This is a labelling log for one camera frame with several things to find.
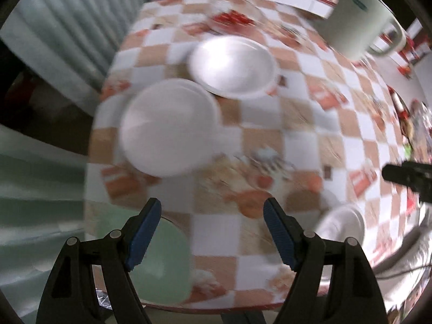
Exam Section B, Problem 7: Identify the glass bowl of tomatoes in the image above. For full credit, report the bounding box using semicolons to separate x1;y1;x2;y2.
207;6;266;37

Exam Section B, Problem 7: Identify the pale green pitcher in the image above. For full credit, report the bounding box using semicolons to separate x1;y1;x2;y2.
316;0;406;62

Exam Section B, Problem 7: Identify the white paper bowl back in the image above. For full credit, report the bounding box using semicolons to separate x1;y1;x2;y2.
187;35;279;100

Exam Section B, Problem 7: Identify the white paper bowl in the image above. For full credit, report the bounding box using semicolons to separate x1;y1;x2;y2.
187;35;279;100
119;78;220;178
314;203;365;245

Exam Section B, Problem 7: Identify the patterned checkered tablecloth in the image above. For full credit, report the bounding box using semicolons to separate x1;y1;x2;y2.
85;0;409;312

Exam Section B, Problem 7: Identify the pale green curtain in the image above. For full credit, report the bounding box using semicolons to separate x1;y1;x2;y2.
1;0;146;322

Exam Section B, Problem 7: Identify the green square plate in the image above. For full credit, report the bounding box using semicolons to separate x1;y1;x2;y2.
85;202;192;306

